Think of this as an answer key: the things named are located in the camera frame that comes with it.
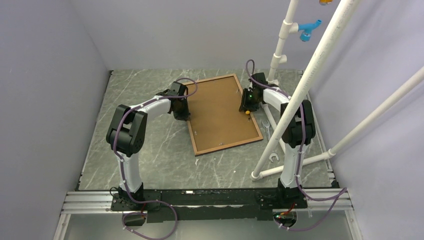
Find blue picture frame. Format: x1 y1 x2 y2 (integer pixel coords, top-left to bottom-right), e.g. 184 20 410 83
186 73 263 156

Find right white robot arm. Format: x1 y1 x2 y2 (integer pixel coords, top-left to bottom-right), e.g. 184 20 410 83
239 72 316 208

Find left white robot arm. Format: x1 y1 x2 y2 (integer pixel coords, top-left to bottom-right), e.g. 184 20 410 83
106 78 192 210

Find silver 24mm wrench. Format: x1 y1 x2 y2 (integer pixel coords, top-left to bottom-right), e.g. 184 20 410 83
261 120 280 163

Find white PVC pipe structure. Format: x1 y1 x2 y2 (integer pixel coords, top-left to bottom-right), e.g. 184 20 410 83
250 0 361 181

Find blue pipe valve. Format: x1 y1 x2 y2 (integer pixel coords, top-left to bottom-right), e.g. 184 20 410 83
298 19 322 42

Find white diagonal pole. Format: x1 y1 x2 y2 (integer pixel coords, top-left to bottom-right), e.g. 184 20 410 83
326 67 424 159

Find orange pipe fitting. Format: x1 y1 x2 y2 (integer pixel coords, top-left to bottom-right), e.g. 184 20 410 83
319 0 333 6

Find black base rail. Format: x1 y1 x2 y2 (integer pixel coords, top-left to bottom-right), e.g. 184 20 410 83
110 187 308 223

